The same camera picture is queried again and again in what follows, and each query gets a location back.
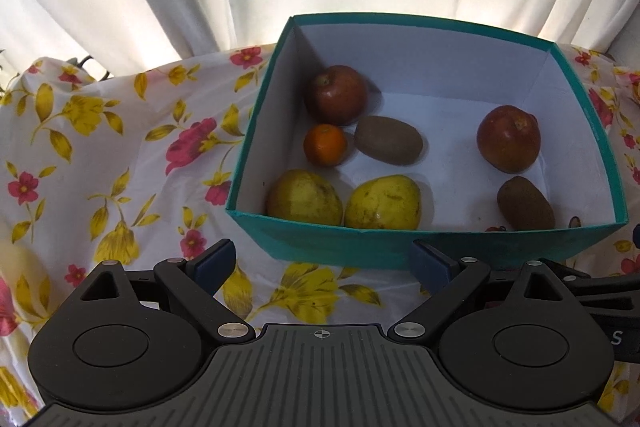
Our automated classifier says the yellow pear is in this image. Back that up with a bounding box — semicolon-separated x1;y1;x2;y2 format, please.
344;174;422;231

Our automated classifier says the yellow-green pear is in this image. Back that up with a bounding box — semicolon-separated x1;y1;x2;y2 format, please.
265;169;343;227

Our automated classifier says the red apple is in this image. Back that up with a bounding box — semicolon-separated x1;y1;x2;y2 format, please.
304;65;369;126
476;105;541;173

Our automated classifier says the brown kiwi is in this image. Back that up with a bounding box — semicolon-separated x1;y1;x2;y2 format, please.
497;176;555;231
354;116;424;166

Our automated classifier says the teal cardboard box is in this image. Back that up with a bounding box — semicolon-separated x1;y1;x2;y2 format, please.
227;13;628;270

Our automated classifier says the small orange mandarin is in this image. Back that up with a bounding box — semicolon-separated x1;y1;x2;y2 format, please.
303;124;348;167

